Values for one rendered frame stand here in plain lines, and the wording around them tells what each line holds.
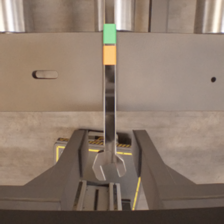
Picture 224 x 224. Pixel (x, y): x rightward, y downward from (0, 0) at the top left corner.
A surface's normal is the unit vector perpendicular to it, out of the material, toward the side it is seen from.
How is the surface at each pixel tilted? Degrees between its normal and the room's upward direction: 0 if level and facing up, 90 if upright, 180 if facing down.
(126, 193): 0
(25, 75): 0
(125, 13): 26
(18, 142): 0
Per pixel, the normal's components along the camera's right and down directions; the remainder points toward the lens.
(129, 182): 0.01, 0.28
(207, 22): -0.73, 0.18
